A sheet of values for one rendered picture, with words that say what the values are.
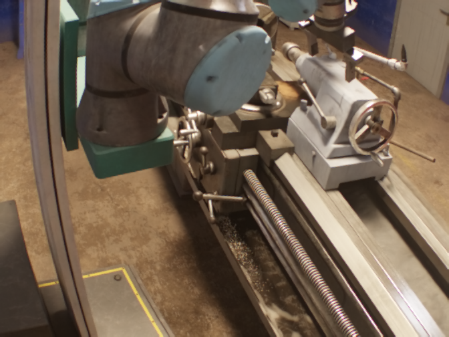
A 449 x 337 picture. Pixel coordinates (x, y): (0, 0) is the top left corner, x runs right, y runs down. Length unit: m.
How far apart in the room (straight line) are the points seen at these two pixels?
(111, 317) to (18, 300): 0.67
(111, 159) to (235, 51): 0.32
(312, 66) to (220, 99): 1.22
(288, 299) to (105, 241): 1.15
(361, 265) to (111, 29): 1.03
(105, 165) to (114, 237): 1.81
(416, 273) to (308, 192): 0.53
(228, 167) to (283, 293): 0.55
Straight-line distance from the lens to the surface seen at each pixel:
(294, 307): 1.86
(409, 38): 5.77
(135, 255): 2.54
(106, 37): 0.78
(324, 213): 1.60
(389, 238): 1.79
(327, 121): 1.67
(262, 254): 2.04
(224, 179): 1.92
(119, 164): 0.86
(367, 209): 1.89
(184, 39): 0.66
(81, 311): 1.38
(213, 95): 0.65
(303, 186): 1.70
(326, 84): 1.77
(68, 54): 0.90
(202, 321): 2.26
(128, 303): 1.91
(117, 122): 0.83
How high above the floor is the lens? 1.82
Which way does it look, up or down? 34 degrees down
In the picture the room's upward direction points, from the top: 8 degrees clockwise
